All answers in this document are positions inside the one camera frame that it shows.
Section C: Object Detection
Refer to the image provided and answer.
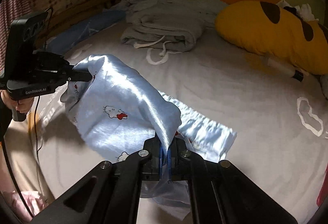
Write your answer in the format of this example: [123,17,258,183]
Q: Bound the light blue Hello Kitty pants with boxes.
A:
[61,55,236,220]

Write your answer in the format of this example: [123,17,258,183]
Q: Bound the person's left hand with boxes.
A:
[1,90,34,114]

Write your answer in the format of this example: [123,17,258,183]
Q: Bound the blue patterned pillow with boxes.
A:
[46,10,126,55]

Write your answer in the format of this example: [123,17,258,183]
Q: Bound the plaid bed curtain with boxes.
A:
[0,0,31,69]

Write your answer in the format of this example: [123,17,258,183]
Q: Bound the crumpled grey blanket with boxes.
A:
[112,0,228,27]

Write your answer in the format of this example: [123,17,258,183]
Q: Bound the yellow tiger-striped plush pillow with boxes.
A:
[215,1,327,75]

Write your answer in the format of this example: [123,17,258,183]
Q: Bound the white crumpled cloth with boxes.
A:
[277,0,319,21]

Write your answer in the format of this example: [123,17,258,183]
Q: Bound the black cable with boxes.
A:
[0,95,43,217]

